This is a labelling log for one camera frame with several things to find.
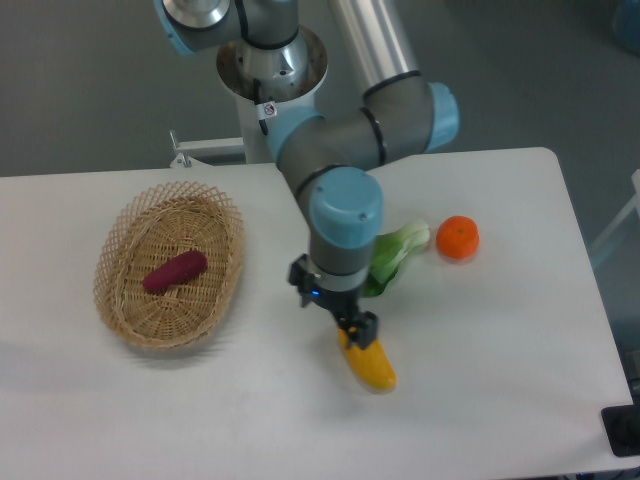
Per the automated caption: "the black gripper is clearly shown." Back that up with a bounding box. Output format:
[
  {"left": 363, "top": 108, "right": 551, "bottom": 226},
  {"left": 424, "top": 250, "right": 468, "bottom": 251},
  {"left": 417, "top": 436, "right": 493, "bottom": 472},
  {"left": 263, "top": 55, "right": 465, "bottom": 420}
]
[{"left": 288, "top": 254, "right": 378, "bottom": 350}]

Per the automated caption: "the purple sweet potato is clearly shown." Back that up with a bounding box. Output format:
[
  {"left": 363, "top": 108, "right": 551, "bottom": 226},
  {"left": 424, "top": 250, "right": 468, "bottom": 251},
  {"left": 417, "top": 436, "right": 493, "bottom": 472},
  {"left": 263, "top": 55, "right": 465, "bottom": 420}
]
[{"left": 142, "top": 250, "right": 208, "bottom": 293}]

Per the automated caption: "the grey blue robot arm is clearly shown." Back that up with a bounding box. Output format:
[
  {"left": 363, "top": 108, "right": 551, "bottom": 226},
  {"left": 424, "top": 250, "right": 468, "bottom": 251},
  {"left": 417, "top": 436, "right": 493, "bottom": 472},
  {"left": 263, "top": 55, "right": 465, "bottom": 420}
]
[{"left": 155, "top": 1, "right": 459, "bottom": 349}]

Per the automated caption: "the woven wicker basket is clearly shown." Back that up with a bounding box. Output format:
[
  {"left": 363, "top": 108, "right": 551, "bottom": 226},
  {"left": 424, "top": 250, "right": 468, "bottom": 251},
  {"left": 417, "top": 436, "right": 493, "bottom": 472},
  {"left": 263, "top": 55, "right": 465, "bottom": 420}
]
[{"left": 94, "top": 181, "right": 244, "bottom": 350}]

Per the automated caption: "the yellow squash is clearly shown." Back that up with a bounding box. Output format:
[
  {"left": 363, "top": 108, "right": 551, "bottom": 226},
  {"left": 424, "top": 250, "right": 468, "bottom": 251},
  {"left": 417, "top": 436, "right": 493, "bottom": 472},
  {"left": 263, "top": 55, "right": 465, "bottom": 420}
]
[{"left": 338, "top": 329, "right": 397, "bottom": 393}]

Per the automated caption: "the green bok choy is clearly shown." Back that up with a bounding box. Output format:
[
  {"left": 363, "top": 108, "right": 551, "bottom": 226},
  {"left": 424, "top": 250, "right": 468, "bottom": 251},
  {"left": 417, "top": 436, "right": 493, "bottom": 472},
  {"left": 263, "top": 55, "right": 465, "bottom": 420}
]
[{"left": 363, "top": 219, "right": 431, "bottom": 298}]

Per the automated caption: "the orange tangerine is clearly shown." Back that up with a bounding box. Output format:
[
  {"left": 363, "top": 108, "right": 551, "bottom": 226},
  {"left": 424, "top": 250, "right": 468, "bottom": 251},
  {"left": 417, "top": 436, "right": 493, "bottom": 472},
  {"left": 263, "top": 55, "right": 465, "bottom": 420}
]
[{"left": 436, "top": 215, "right": 480, "bottom": 260}]

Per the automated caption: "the black device at table edge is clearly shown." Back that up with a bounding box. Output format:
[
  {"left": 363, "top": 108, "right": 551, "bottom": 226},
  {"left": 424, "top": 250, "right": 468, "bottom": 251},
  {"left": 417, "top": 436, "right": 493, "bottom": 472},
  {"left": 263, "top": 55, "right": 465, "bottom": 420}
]
[{"left": 601, "top": 404, "right": 639, "bottom": 458}]

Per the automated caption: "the blue object top right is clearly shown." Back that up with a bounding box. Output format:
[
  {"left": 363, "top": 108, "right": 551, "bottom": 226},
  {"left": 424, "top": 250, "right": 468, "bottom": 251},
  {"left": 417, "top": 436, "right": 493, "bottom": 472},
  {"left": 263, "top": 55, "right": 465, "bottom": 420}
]
[{"left": 612, "top": 0, "right": 639, "bottom": 54}]

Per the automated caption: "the white metal frame bracket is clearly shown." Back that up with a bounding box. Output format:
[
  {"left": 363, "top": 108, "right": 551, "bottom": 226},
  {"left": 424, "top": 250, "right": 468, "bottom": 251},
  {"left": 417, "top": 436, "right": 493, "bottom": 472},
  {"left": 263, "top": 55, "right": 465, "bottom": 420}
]
[{"left": 169, "top": 130, "right": 245, "bottom": 168}]

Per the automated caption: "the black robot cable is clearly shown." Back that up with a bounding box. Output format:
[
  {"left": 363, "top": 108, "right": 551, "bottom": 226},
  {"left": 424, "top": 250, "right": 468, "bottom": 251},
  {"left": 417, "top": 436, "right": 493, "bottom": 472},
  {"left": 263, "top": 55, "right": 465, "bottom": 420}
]
[{"left": 252, "top": 79, "right": 271, "bottom": 136}]

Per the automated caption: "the white frame right edge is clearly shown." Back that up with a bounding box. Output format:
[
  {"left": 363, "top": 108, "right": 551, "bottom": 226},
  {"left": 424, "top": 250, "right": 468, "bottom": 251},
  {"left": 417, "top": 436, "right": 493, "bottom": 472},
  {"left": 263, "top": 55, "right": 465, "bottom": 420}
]
[{"left": 589, "top": 170, "right": 639, "bottom": 265}]

